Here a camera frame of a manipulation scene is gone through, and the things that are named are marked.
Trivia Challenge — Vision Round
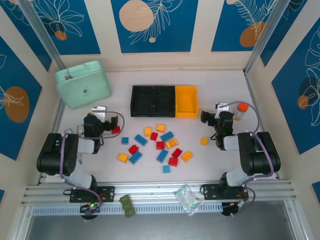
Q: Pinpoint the aluminium upright post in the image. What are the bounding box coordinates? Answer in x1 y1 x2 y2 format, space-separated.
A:
17 0 66 72
242 0 288 75

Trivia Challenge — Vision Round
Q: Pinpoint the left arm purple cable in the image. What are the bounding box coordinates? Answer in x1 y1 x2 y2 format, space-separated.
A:
59 110 126 216

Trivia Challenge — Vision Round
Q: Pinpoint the grey slotted cable duct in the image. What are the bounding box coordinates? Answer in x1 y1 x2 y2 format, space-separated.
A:
32 203 223 216

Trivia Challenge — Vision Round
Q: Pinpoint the long blue lego brick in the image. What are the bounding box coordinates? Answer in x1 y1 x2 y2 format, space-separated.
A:
156 149 169 164
134 134 148 147
160 131 175 142
128 151 143 166

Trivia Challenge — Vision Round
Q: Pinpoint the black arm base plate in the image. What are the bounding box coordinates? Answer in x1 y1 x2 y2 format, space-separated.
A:
201 183 251 201
69 185 116 204

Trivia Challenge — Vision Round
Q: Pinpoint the black plastic bin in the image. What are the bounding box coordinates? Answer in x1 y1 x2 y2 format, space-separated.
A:
130 85 155 118
152 85 176 118

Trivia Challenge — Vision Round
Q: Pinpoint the aluminium front rail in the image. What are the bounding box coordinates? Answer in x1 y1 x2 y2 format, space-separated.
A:
21 179 296 206

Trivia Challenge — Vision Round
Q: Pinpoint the orange cap bottle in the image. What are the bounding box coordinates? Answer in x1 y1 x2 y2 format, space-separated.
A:
232 102 250 122

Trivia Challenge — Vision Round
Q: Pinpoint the olive green block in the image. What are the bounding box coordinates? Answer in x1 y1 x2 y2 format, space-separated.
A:
119 194 137 218

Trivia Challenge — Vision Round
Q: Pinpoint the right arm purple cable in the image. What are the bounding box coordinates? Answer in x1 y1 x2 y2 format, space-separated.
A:
226 101 275 217

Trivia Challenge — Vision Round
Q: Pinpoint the clear plastic bag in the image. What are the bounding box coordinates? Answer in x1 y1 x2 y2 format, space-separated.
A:
174 183 205 218

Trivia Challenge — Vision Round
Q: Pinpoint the aluminium side rail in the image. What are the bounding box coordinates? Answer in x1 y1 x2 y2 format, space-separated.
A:
243 71 282 180
36 99 66 186

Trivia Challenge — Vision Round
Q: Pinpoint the small controller circuit board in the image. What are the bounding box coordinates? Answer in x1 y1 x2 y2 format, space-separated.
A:
79 201 102 222
221 199 248 218

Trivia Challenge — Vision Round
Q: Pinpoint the yellow plastic bin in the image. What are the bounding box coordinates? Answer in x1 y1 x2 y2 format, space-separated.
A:
174 85 200 119

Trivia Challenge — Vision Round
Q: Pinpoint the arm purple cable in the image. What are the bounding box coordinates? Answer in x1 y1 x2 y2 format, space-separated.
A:
226 101 275 217
59 110 126 216

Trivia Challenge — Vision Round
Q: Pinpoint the mint green carry case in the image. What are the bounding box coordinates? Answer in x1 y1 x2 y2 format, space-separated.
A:
54 60 113 110

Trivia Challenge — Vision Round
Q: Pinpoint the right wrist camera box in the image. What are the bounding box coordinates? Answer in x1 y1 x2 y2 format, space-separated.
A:
216 101 230 112

